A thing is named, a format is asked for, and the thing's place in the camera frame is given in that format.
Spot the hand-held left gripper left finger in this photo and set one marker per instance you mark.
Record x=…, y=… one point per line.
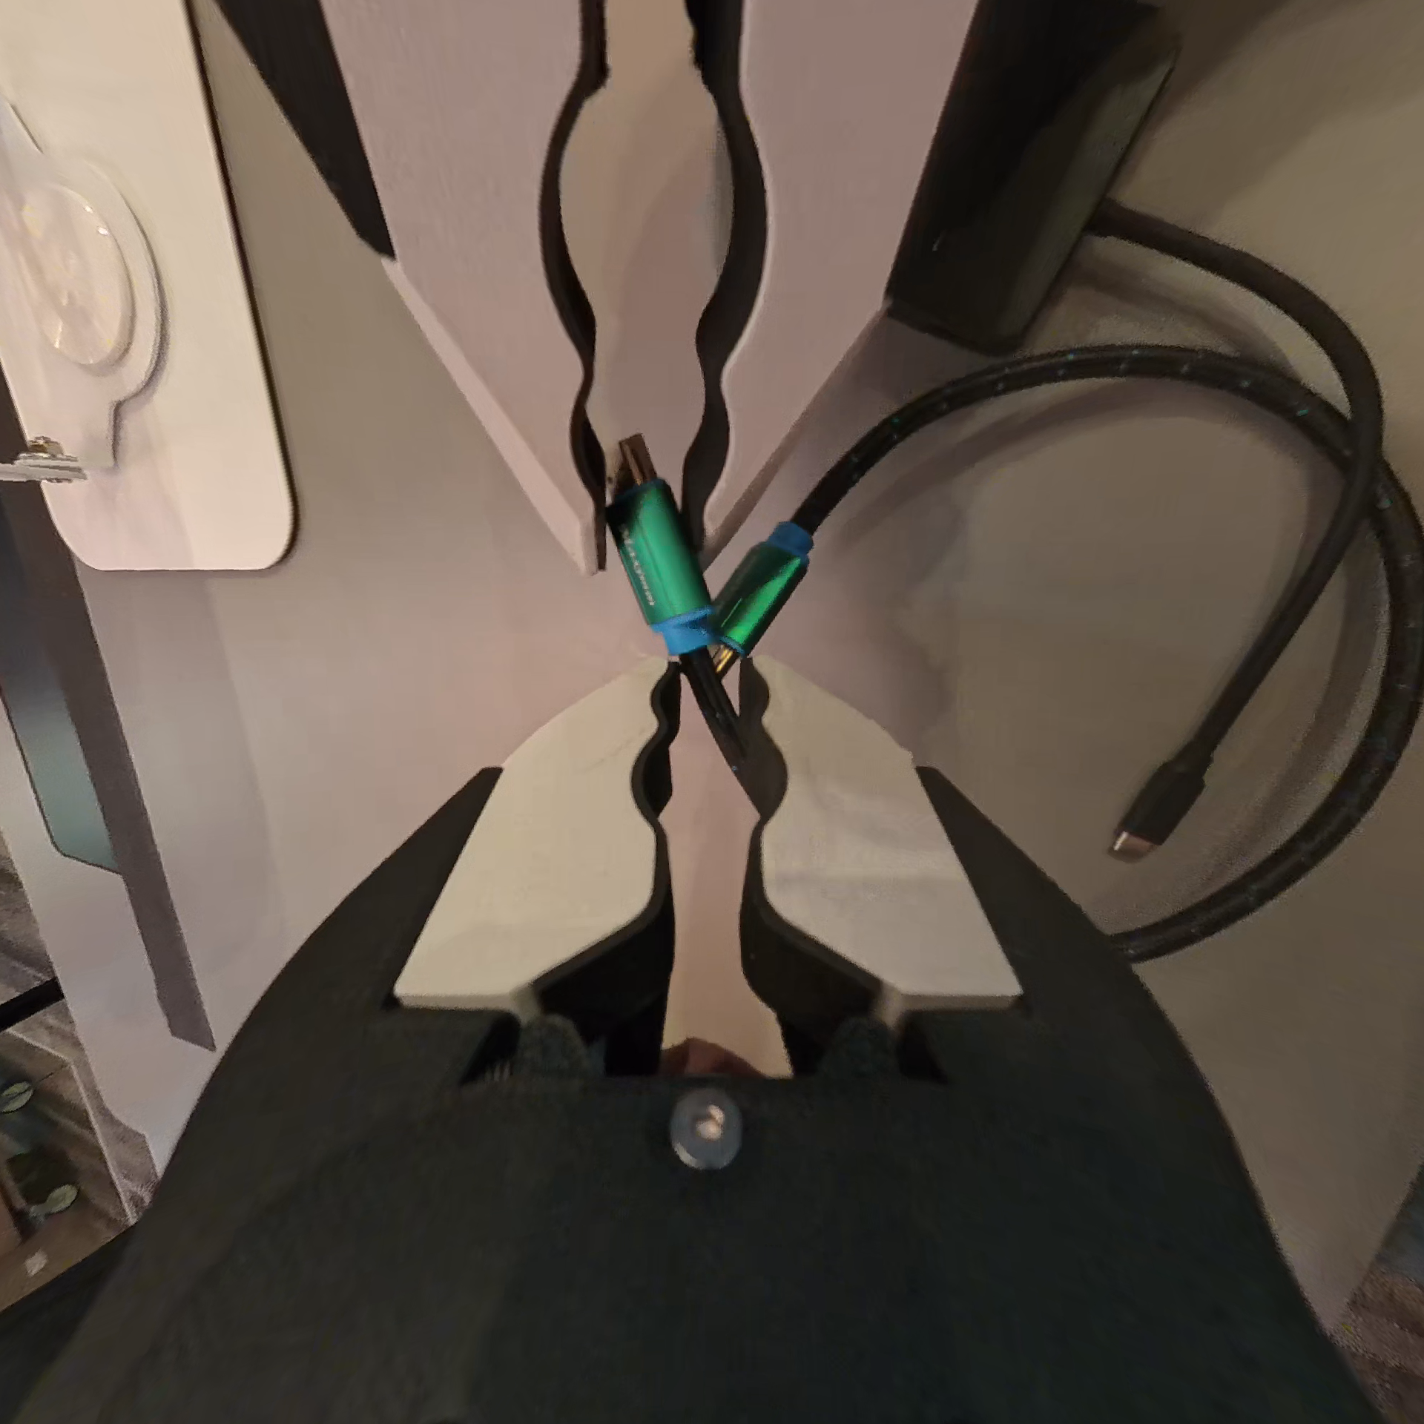
x=544, y=868

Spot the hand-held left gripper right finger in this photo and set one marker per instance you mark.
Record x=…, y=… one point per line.
x=878, y=878

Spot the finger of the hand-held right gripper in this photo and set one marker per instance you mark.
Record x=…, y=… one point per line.
x=466, y=166
x=845, y=166

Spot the black and silver usb hub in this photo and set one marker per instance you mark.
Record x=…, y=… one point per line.
x=1000, y=166

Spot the white wooden laptop stand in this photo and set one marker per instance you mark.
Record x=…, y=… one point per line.
x=222, y=388

